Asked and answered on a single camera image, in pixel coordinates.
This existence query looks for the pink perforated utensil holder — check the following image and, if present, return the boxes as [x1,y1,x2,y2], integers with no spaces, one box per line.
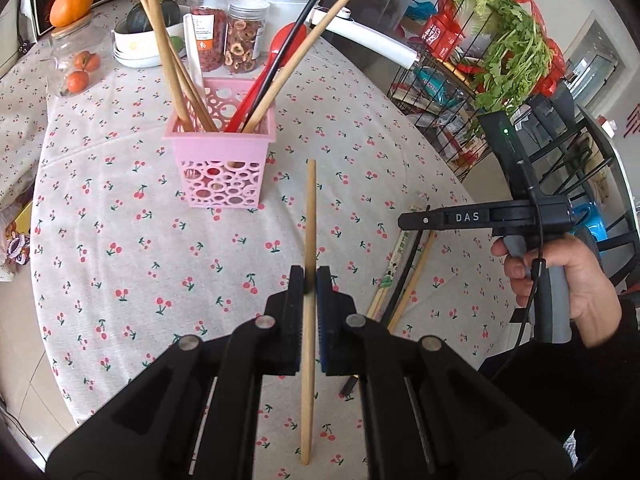
[164,77,277,209]

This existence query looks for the black cable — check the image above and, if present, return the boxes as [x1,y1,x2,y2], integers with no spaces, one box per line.
[492,160,547,381]

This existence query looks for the white bowl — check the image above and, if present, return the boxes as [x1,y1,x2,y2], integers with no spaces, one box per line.
[112,20,193,68]

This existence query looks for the dark green pumpkin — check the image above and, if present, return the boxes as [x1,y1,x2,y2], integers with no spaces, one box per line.
[125,0,180,33]

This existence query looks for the small floral side cloth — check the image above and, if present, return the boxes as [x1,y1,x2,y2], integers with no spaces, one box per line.
[0,40,56,206]

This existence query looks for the clear jar of red berries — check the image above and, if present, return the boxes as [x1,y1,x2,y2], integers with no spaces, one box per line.
[189,0,232,73]

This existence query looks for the grey refrigerator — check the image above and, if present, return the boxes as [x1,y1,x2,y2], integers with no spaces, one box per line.
[345,0,436,66]

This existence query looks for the paper-wrapped chopsticks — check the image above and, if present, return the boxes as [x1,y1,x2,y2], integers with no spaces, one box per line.
[376,203,421,295]

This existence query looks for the orange fruit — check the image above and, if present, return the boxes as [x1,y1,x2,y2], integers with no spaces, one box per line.
[49,0,95,28]

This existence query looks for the black chair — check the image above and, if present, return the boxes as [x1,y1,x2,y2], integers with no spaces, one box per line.
[525,85,640,301]

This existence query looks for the plastic bag of snacks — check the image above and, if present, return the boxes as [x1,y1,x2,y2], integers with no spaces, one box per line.
[0,230,33,281]

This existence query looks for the black wire rack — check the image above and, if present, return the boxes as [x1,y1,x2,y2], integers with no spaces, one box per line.
[387,0,566,183]

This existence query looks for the cherry print tablecloth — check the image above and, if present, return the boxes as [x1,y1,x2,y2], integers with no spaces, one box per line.
[30,0,506,480]

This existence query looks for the clear jar of dried slices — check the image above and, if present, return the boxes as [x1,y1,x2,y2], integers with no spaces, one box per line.
[223,0,271,75]

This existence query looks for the red plastic spoon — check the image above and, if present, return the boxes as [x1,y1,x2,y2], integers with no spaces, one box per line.
[222,22,308,133]

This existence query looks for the red snack packet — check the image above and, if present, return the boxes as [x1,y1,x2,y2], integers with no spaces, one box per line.
[420,12,466,58]

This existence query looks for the glass jar with wooden lid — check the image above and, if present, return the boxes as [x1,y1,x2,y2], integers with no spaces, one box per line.
[49,12,113,98]

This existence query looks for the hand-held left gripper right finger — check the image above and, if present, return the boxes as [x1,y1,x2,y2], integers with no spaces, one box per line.
[315,266,574,480]

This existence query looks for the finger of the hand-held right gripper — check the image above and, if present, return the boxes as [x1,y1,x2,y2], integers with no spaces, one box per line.
[398,208,496,234]

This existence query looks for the person's right hand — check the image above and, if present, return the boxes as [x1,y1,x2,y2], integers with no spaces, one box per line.
[490,235,623,349]

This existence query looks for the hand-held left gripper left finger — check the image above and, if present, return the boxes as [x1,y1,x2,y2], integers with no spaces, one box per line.
[47,265,307,480]

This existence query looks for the cilantro bunch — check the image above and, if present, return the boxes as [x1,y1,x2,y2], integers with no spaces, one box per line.
[472,0,566,113]

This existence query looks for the blue and white packet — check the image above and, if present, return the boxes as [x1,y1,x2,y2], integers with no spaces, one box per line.
[415,67,466,106]

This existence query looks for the blue plastic stool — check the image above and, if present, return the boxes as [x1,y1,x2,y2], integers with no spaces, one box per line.
[572,202,608,241]

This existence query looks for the red plastic bag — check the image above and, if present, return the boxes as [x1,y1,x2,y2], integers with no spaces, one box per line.
[515,0,568,96]

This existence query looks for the black chopstick with gold band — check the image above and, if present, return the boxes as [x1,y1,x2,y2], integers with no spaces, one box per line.
[341,230,433,397]
[240,0,347,123]

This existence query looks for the white plastic spoon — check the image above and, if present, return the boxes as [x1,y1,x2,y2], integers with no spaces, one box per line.
[182,12,208,103]

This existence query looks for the person's right forearm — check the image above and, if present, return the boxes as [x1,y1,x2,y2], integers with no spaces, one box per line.
[477,295,640,480]

